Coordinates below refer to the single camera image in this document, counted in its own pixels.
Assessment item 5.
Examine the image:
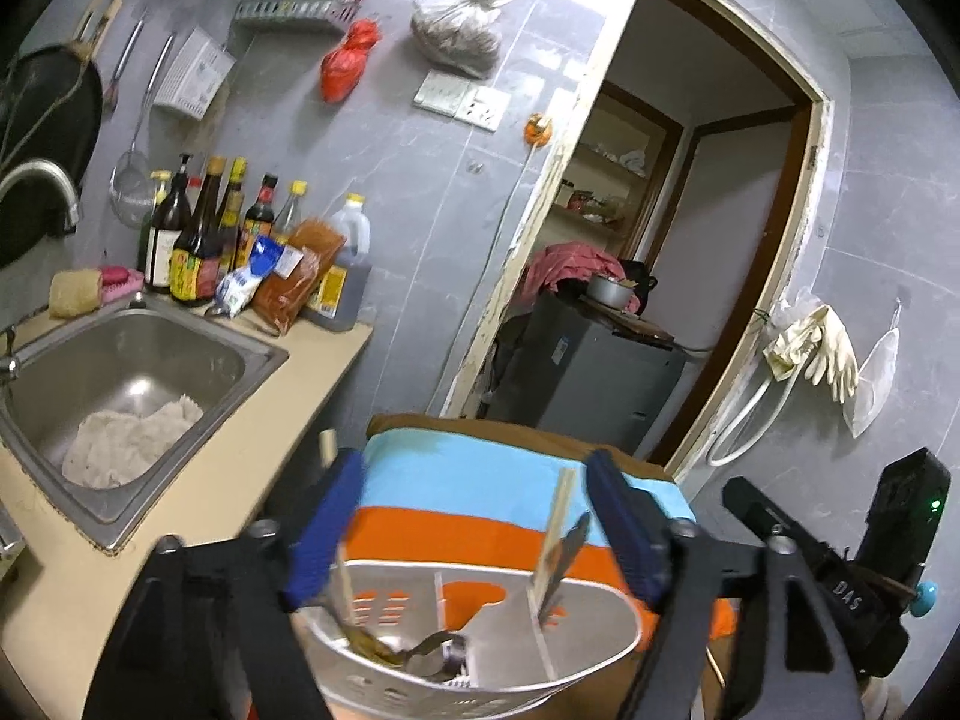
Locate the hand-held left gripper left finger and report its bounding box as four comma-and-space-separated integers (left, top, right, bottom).
82, 448, 368, 720

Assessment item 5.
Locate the metal table knife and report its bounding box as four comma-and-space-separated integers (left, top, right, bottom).
536, 511, 593, 620

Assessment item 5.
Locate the tall brown sauce bottle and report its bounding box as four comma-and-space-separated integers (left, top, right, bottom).
171, 157, 226, 308

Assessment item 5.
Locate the wooden door frame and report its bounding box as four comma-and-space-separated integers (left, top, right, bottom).
441, 0, 835, 482

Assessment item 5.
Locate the white wall socket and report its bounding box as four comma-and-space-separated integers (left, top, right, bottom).
459, 85, 512, 133

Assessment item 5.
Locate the large metal spoon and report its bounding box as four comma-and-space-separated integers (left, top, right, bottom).
330, 600, 422, 670

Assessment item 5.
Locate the red plastic bag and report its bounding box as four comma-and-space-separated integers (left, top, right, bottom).
321, 19, 382, 104

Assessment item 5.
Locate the orange and blue cloth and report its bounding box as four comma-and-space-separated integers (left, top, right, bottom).
352, 427, 733, 643

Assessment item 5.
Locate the white wall switch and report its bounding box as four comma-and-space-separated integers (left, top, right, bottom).
414, 70, 478, 118

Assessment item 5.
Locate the pink cloth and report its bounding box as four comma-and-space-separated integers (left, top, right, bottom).
521, 242, 628, 302

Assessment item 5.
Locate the white plastic utensil holder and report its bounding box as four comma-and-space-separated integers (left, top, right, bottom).
296, 561, 644, 715

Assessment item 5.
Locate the metal pot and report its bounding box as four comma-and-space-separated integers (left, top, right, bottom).
585, 272, 638, 309

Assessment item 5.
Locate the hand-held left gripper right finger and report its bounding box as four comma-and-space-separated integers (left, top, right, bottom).
585, 448, 856, 720

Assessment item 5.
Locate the yellow sponge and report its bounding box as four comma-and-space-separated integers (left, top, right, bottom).
49, 268, 104, 319

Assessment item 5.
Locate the white hose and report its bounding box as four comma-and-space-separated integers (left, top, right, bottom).
705, 366, 800, 467

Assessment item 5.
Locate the steel sink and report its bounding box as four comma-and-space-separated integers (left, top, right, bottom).
0, 292, 290, 550

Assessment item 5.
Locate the white plastic wall rack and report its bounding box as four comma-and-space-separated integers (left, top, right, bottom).
150, 25, 236, 122

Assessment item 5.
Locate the large dark sauce jug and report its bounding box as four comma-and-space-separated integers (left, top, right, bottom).
304, 193, 374, 333

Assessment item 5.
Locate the wooden chopstick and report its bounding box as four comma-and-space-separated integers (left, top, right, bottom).
529, 465, 578, 605

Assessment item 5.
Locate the metal mesh strainer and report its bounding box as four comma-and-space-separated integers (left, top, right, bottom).
110, 30, 178, 227

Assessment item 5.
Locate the grey metal wall shelf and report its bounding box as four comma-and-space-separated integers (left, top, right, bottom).
229, 0, 363, 36

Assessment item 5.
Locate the white dishcloth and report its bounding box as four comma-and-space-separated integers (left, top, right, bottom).
61, 396, 206, 490

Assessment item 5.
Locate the beige kitchen counter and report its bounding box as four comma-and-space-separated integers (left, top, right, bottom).
0, 300, 376, 720

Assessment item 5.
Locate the translucent plastic cover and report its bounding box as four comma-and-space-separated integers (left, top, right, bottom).
844, 328, 901, 440

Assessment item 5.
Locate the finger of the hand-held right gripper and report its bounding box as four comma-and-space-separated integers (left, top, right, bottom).
722, 475, 830, 567

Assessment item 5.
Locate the dark grey cabinet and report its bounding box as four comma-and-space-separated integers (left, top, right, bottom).
484, 291, 688, 452

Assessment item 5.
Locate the grey plastic bag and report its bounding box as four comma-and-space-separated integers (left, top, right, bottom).
410, 0, 521, 80

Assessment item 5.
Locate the blue and white packet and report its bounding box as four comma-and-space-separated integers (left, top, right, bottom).
215, 235, 305, 317

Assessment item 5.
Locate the dark bottle yellow cap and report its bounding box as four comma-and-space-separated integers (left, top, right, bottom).
216, 157, 249, 278

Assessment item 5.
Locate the clear bottle yellow cap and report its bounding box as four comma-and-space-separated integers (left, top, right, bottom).
273, 180, 309, 248

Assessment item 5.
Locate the dark sauce bottle red cap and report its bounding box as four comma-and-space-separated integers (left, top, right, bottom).
238, 174, 279, 268

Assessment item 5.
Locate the cream rubber glove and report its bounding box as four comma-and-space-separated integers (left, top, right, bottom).
765, 307, 826, 380
806, 305, 860, 403

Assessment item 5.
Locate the red chili powder packet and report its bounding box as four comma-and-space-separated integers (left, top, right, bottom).
253, 217, 346, 335

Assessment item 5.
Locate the steel faucet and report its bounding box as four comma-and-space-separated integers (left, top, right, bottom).
0, 159, 80, 235

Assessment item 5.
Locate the black wok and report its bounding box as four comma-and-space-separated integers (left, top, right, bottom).
0, 43, 104, 268

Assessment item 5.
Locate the wooden storage shelf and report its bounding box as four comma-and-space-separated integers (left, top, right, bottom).
546, 81, 680, 242

